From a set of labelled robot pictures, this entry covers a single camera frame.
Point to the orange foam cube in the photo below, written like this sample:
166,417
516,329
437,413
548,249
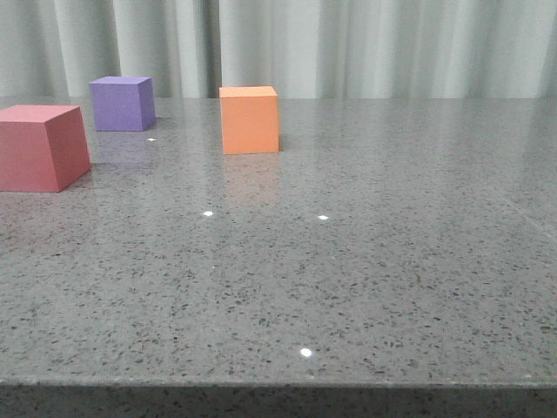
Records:
249,119

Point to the purple foam cube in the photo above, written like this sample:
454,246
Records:
123,103

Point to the pink foam cube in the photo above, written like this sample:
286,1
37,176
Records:
43,147

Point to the pale green curtain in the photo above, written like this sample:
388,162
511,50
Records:
304,49

